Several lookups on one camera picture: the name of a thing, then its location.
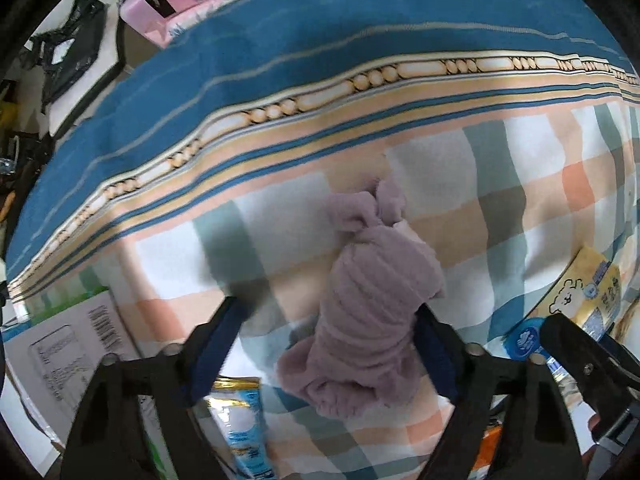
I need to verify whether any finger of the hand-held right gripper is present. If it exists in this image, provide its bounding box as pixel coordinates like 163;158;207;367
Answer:
540;313;640;456

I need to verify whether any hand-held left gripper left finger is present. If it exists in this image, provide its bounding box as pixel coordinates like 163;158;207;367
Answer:
59;296;251;480

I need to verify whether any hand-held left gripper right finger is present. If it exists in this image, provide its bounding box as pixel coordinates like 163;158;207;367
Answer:
411;305;586;480

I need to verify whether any mauve fuzzy cloth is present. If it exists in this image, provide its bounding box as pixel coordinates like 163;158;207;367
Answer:
276;178;448;419

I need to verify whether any blue round-logo packet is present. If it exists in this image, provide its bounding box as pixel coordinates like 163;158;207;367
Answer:
501;316;556;361

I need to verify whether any blue and gold packet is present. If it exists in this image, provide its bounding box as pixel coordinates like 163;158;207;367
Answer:
200;376;277;480

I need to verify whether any yellow tissue packet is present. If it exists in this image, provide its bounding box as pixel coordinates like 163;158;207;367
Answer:
537;245;624;336

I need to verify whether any orange packet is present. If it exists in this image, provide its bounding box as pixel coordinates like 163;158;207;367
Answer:
470;422;506;480

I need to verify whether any checked pastel blanket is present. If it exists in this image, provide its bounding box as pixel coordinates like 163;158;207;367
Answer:
15;101;640;480

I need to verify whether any white cardboard box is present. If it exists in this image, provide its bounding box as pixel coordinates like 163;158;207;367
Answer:
0;287;166;480

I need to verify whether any blue striped bed sheet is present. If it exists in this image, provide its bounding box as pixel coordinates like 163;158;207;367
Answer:
6;0;640;306

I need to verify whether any black plastic bag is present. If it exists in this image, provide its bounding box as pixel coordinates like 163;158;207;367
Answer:
20;0;108;111

